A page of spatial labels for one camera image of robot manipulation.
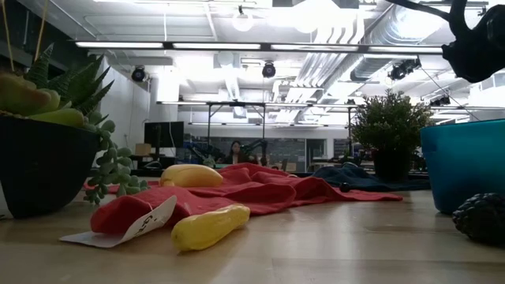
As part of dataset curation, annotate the yellow toy banana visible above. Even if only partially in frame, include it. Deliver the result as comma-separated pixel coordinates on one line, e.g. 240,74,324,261
159,163,225,189

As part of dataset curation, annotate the navy blue cloth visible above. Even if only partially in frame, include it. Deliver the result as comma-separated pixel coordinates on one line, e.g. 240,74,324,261
311,164,432,193

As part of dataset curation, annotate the white cloth label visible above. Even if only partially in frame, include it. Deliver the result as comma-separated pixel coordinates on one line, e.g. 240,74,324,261
58,194,178,249

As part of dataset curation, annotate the long ceiling light bar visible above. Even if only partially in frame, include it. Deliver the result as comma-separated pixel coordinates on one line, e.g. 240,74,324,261
73,40,445,55

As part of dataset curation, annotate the brown cardboard box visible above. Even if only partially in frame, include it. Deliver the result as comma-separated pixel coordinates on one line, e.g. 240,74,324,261
134,142,152,158

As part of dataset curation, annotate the black computer monitor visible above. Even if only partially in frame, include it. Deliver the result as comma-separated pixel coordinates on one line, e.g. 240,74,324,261
143,121,185,149

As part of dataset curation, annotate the succulent plant in black pot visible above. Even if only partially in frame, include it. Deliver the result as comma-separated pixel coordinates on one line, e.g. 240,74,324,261
0,42,153,220

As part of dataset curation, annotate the black toy blackberry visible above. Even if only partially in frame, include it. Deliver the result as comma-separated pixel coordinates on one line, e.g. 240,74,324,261
451,192,505,249

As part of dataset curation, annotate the round white pendant lamp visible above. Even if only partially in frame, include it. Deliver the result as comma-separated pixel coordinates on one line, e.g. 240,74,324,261
231,6,254,33

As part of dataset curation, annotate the bushy green potted plant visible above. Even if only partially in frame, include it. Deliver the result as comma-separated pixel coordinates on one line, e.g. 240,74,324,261
350,88,436,184

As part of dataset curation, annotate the red cloth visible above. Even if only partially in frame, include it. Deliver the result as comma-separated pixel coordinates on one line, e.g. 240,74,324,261
81,163,404,237

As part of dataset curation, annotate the teal plastic tub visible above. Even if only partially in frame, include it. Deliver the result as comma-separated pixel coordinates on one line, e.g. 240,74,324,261
419,118,505,216

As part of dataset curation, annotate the person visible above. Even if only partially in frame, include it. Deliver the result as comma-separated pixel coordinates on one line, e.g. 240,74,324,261
225,140,253,165

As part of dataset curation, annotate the black background workstation frame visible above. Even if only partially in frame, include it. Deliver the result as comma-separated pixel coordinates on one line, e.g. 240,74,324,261
156,100,358,166

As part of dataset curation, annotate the silver ventilation duct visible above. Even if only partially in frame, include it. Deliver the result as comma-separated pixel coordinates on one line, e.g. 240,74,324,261
349,0,449,83

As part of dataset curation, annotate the yellow toy squash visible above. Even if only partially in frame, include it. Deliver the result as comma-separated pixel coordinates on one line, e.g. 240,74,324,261
170,203,252,253

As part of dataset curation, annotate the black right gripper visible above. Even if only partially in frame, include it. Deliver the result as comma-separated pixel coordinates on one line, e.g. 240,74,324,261
441,39,505,84

